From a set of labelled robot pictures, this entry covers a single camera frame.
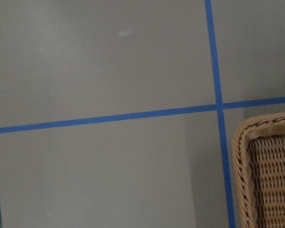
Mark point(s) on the brown wicker basket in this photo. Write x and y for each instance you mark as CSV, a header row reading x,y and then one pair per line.
x,y
258,148

